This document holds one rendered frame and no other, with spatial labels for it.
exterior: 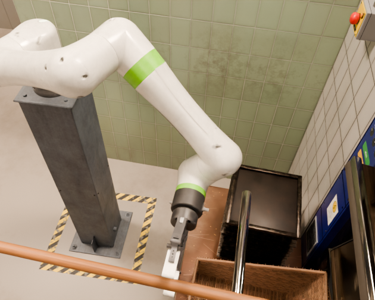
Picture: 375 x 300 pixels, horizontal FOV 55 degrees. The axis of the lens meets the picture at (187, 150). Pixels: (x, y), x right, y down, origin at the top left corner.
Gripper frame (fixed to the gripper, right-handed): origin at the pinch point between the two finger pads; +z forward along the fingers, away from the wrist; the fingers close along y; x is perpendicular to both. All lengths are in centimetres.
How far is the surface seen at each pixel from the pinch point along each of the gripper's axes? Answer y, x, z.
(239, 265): 1.5, -17.1, -9.1
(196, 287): -1.7, -6.9, 0.3
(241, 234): 1.6, -16.6, -18.2
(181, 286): -1.7, -3.3, 0.6
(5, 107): 120, 177, -151
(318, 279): 38, -49, -26
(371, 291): -24.1, -39.2, 1.5
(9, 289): 119, 98, -17
